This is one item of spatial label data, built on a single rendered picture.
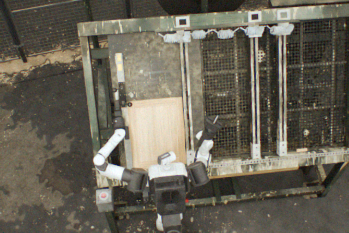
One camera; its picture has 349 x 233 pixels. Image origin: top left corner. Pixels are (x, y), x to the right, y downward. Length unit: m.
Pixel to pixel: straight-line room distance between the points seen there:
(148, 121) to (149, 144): 0.19
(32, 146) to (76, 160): 0.54
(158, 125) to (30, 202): 1.75
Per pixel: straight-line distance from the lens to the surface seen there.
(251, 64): 3.24
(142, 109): 3.23
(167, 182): 2.76
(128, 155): 3.32
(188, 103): 3.20
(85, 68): 3.15
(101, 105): 3.90
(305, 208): 4.41
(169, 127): 3.28
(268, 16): 3.22
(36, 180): 4.54
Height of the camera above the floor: 3.87
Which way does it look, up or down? 53 degrees down
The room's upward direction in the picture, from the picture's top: 1 degrees clockwise
